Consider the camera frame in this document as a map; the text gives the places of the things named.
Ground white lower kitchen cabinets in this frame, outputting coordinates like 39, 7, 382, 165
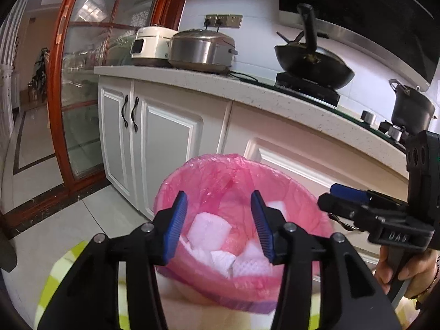
94, 66, 408, 217

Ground red framed glass sliding door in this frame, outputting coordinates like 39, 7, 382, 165
48, 0, 186, 192

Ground person's right hand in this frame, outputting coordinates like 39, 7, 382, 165
374, 246, 439, 303

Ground green checkered tablecloth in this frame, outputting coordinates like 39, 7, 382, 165
34, 240, 322, 330

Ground pink-lined trash bin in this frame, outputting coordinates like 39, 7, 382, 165
154, 154, 333, 314

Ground stainless steel pressure cooker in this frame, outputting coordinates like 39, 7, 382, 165
168, 29, 239, 75

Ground white rice cooker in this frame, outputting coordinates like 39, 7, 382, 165
131, 25, 177, 68

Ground black wok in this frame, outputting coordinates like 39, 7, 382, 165
274, 4, 355, 89

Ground black stock pot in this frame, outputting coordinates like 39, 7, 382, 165
389, 79, 436, 135

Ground black range hood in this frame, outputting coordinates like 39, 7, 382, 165
279, 0, 439, 91

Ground white crumpled tissue in bin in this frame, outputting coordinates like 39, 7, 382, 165
175, 202, 283, 281

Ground wall power socket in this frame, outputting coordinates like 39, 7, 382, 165
203, 14, 243, 28

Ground black gas stove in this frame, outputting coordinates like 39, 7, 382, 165
227, 71, 405, 152

